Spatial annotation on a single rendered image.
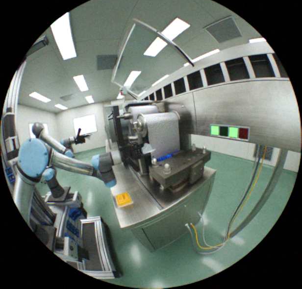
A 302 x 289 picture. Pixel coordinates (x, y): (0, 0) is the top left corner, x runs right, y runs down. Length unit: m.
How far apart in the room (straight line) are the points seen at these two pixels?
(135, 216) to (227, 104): 0.70
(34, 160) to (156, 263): 1.26
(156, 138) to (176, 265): 1.29
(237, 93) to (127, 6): 1.53
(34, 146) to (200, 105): 0.80
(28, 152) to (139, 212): 0.48
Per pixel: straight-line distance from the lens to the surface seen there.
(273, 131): 0.56
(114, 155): 0.48
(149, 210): 0.47
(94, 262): 1.26
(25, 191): 0.43
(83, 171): 0.58
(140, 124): 0.54
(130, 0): 1.59
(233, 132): 0.56
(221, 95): 0.58
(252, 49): 0.64
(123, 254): 1.37
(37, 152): 0.36
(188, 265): 1.30
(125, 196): 0.53
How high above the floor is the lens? 1.28
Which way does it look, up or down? 12 degrees down
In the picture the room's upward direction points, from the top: 8 degrees counter-clockwise
